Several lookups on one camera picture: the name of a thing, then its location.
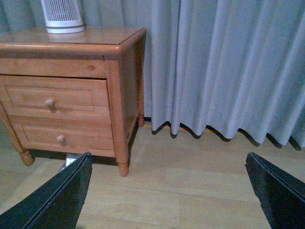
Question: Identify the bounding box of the wooden nightstand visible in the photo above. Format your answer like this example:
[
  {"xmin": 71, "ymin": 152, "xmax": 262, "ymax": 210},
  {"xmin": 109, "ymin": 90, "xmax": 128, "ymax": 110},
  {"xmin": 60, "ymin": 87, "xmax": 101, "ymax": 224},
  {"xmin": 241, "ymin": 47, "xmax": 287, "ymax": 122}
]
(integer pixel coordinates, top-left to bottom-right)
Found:
[{"xmin": 0, "ymin": 27, "xmax": 146, "ymax": 177}]

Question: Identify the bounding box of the white power strip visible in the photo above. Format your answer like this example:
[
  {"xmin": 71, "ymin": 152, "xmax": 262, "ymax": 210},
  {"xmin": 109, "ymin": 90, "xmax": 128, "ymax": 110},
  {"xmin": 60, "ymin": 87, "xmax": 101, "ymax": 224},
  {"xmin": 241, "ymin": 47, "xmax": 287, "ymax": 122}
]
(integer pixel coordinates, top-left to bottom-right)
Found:
[{"xmin": 59, "ymin": 153, "xmax": 81, "ymax": 171}]

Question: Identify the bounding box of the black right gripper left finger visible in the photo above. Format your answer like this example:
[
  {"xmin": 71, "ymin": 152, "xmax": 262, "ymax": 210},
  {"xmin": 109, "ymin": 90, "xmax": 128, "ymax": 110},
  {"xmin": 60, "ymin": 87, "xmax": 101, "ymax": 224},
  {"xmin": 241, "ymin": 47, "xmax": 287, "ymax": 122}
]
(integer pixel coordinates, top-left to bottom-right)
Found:
[{"xmin": 0, "ymin": 152, "xmax": 92, "ymax": 229}]

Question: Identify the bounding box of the white cylindrical air purifier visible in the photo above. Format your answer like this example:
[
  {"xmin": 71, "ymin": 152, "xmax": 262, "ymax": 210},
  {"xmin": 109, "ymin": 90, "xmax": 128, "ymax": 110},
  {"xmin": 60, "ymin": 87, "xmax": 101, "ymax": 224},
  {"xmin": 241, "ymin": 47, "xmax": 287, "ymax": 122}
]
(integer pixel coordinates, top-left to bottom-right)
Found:
[{"xmin": 41, "ymin": 0, "xmax": 85, "ymax": 34}]

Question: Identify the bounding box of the grey curtain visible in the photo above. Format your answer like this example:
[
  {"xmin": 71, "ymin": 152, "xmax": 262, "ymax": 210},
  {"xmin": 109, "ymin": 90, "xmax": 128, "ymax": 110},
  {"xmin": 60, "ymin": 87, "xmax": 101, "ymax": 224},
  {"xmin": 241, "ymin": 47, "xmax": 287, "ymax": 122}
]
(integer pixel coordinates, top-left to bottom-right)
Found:
[{"xmin": 0, "ymin": 0, "xmax": 305, "ymax": 151}]

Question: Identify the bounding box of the wooden drawer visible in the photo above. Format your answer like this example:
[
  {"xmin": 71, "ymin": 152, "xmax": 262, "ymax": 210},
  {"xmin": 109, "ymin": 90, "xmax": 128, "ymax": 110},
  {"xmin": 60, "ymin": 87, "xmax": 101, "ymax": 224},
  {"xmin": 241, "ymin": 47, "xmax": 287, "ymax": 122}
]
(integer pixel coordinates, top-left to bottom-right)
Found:
[
  {"xmin": 9, "ymin": 115, "xmax": 115, "ymax": 157},
  {"xmin": 0, "ymin": 75, "xmax": 111, "ymax": 123}
]

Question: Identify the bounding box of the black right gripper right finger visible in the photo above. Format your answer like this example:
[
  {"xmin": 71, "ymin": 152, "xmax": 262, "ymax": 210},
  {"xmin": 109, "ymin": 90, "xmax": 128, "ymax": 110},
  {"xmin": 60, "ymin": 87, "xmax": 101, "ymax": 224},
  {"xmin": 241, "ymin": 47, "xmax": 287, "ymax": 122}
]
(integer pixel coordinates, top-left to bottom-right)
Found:
[{"xmin": 245, "ymin": 152, "xmax": 305, "ymax": 229}]

